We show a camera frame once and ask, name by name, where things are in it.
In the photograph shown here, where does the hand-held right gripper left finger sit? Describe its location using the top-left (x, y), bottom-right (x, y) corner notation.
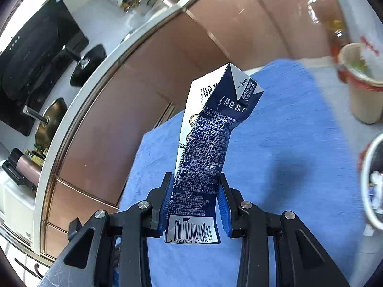
top-left (39, 172), bottom-right (175, 287)

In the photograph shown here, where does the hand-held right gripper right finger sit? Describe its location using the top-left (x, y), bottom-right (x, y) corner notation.
top-left (217, 173), bottom-right (350, 287)

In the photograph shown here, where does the blue white milk carton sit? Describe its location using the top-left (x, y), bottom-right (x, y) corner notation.
top-left (164, 63), bottom-right (265, 246)

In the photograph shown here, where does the white trash bin black liner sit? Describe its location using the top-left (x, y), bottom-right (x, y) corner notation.
top-left (357, 133), bottom-right (383, 231)

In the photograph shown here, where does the beige trash bin red liner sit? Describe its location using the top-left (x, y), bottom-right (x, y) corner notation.
top-left (337, 42), bottom-right (383, 124)

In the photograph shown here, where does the blue cloth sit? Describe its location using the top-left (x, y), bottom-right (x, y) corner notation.
top-left (114, 58), bottom-right (372, 287)

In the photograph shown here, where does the brass wok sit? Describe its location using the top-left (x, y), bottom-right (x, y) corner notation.
top-left (23, 97), bottom-right (68, 153)

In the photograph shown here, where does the pink thermos bottle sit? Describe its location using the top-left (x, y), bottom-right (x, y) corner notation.
top-left (1, 148), bottom-right (42, 192)

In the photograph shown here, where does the black frying pan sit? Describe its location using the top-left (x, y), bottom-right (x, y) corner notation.
top-left (70, 43), bottom-right (107, 87)

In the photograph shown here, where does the cooking oil bottle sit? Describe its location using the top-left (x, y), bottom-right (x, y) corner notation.
top-left (325, 19), bottom-right (349, 57)

